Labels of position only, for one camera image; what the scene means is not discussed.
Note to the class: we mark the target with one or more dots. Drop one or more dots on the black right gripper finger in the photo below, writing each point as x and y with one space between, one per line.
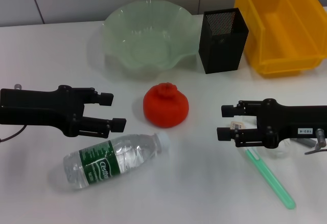
224 134
228 111

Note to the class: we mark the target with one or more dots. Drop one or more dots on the yellow plastic storage bin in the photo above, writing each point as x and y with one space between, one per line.
288 37

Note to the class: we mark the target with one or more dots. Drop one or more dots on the beige eraser with barcode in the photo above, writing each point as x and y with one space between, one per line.
237 125

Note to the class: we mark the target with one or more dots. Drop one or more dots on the clear green-label water bottle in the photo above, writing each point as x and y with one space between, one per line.
102 161

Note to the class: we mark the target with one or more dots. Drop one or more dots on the green pen with white cap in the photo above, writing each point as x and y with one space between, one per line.
270 180

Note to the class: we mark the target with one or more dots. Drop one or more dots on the black mesh pen holder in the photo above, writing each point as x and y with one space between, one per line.
219 52

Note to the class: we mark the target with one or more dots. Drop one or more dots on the pale green wavy fruit bowl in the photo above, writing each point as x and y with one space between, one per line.
148 37

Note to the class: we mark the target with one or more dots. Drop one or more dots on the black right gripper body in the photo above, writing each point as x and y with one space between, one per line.
286 121

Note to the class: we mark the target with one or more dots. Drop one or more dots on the white paper ball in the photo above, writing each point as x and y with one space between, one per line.
278 153

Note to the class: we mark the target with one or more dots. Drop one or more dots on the orange fruit with knob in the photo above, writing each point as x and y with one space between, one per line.
166 109

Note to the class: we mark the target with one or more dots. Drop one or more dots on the grey marker pen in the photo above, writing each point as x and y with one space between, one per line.
305 142

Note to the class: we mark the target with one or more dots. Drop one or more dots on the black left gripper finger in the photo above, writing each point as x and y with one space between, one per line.
106 99
118 125

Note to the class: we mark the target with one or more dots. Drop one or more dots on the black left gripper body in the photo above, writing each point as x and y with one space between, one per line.
38 106

